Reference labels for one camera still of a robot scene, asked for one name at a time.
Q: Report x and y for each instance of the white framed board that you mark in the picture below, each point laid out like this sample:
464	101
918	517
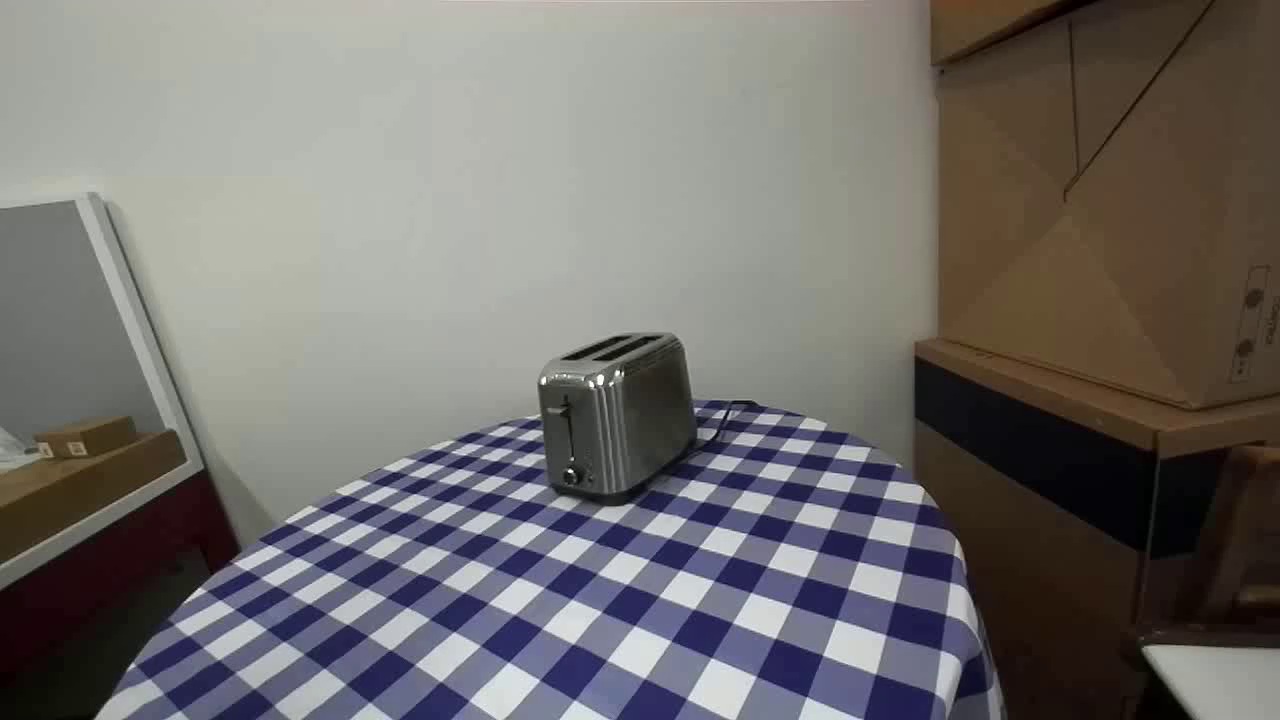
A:
65	333

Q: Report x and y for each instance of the wooden cabinet with black stripe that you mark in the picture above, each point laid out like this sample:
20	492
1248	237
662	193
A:
1042	521

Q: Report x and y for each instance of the dark red low cabinet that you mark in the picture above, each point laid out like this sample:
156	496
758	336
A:
94	585

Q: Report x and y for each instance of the large brown cardboard box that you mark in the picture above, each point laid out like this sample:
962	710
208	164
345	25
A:
1123	187

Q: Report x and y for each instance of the white folding chair wooden frame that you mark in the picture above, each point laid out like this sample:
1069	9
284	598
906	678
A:
1232	664

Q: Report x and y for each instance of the blue white checkered tablecloth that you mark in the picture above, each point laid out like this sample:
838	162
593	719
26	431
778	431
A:
600	585

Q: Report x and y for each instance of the stainless steel two-slot toaster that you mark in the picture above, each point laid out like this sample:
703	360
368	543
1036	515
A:
626	420

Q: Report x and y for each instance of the black toaster lever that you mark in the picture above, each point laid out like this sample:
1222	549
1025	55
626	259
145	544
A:
558	409

